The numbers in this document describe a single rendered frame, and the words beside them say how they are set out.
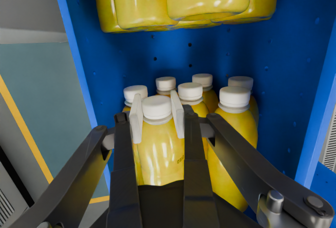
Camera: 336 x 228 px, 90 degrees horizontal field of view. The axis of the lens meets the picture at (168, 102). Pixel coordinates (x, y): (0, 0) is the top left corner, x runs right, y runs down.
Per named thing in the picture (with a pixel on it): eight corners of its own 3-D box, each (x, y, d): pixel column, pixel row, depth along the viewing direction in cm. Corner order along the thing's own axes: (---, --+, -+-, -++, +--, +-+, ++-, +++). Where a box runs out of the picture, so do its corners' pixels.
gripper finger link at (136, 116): (141, 143, 16) (133, 144, 16) (143, 114, 23) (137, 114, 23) (136, 115, 15) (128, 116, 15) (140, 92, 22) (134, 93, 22)
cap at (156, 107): (136, 113, 22) (134, 101, 22) (156, 103, 25) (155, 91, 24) (158, 121, 20) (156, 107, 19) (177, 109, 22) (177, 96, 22)
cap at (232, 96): (239, 108, 21) (240, 94, 20) (213, 101, 24) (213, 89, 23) (255, 100, 23) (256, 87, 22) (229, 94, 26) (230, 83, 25)
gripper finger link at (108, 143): (131, 148, 14) (95, 153, 14) (135, 121, 19) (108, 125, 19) (128, 133, 14) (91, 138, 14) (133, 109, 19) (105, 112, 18)
